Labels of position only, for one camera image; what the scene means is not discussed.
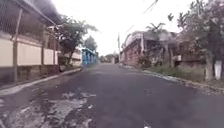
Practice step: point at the dark green tree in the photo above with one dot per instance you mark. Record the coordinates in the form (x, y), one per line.
(71, 36)

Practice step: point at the small distant tree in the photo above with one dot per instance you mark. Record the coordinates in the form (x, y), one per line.
(90, 43)

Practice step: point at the large leafy tree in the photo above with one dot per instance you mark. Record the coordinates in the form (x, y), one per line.
(203, 30)

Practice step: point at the utility pole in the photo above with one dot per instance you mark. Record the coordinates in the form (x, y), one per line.
(118, 46)

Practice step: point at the palm tree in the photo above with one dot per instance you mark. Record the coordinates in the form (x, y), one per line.
(156, 30)

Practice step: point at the dark grey asphalt road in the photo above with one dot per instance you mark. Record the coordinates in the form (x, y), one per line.
(126, 96)

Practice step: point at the low grey wall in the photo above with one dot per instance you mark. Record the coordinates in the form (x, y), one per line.
(191, 70)

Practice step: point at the building with cream wall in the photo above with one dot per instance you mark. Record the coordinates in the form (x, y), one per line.
(26, 50)

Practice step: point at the grass verge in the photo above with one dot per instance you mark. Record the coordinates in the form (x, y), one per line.
(173, 71)

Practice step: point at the robot's own part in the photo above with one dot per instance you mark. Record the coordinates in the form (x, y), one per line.
(147, 125)

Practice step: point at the pale concrete kerb strip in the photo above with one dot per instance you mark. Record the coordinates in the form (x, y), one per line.
(30, 84)

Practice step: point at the brick building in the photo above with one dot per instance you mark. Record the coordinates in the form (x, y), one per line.
(136, 50)

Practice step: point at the pale stone kerb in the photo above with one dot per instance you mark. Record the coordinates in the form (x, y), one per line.
(180, 81)

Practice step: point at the blue gate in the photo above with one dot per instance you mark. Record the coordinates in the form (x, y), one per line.
(88, 56)

